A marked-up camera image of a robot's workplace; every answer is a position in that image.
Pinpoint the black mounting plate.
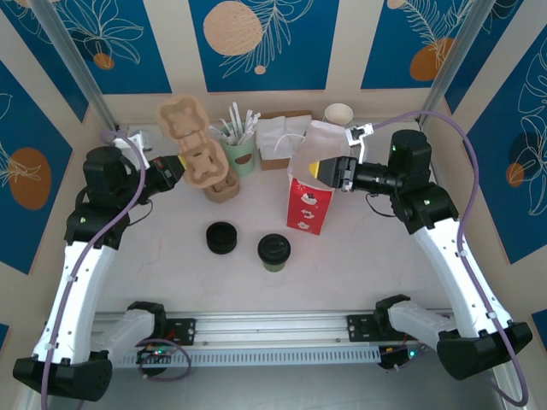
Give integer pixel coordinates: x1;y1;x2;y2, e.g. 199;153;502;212
346;313;384;343
162;318;197;347

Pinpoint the red white paper bag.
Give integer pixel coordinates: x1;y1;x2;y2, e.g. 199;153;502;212
275;120;354;236

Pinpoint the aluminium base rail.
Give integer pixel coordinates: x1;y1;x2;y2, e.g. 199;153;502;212
91;309;454;349

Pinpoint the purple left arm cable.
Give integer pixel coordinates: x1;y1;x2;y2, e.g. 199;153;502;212
40;130;192;410

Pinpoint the aluminium frame post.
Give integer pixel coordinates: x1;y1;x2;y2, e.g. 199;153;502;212
418;0;526;127
32;0;123;136

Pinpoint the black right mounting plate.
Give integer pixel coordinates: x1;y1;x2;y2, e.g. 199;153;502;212
346;313;384;343

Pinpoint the stack of white napkins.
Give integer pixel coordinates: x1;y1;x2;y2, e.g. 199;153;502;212
255;115;313;161

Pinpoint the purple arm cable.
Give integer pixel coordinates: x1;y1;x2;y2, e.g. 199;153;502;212
40;130;192;410
370;110;529;407

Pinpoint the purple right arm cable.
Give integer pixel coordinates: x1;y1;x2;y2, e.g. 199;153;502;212
370;110;529;407

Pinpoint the stack of black cup lids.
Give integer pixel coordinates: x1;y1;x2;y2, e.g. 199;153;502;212
205;221;238;255

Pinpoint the mint green straw holder cup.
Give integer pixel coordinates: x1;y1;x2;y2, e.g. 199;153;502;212
219;121;257;177

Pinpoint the brown cardboard napkin box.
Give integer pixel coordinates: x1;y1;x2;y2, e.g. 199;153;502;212
256;109;315;171

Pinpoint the brown pulp cup carrier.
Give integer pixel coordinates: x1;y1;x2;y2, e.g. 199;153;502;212
156;94;228;191

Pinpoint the grey slotted cable duct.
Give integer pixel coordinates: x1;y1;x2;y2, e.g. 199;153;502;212
110;344;382;369

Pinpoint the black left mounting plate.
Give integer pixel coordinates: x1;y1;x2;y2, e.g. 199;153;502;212
162;318;197;347

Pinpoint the black coffee cup lid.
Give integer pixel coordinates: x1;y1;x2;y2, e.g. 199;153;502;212
257;233;292;265

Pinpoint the stack of paper cups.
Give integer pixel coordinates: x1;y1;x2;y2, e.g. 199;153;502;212
323;102;354;129

